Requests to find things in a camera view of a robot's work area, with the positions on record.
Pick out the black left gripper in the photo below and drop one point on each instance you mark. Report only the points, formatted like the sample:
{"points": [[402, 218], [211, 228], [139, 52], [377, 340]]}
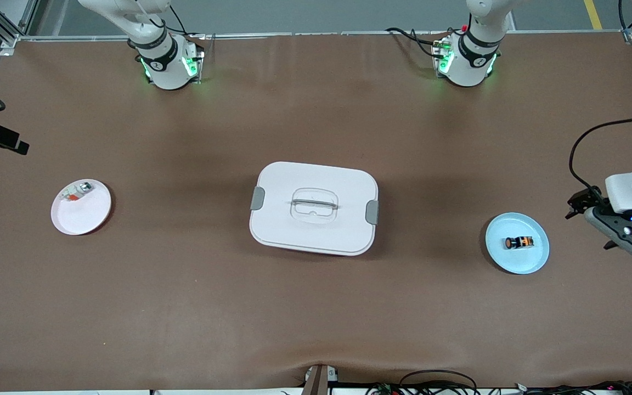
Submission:
{"points": [[583, 201]]}

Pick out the pink box with white lid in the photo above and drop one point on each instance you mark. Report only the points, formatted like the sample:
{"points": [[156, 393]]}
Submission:
{"points": [[316, 230]]}

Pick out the light blue round plate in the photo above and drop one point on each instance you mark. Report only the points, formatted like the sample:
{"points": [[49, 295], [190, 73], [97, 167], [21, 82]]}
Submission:
{"points": [[513, 260]]}

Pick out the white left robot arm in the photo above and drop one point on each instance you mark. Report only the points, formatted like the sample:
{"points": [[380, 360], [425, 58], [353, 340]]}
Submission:
{"points": [[467, 66]]}

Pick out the aluminium table edge rail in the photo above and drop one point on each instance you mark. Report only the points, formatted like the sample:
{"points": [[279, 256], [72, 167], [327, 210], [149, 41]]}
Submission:
{"points": [[321, 34]]}

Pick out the orange push-button switch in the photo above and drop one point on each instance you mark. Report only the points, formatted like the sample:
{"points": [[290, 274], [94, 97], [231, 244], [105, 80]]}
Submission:
{"points": [[519, 242]]}

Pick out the pale pink round plate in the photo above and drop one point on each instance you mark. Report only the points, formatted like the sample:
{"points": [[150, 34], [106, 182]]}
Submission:
{"points": [[83, 216]]}

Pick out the aluminium frame profile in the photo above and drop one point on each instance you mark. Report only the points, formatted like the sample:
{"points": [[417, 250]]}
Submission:
{"points": [[3, 30]]}

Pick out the metal bracket at table edge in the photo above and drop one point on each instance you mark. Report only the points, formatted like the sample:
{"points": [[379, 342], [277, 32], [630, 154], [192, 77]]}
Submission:
{"points": [[319, 381]]}

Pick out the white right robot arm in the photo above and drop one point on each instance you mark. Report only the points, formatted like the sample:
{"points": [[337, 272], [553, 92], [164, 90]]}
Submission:
{"points": [[165, 66]]}

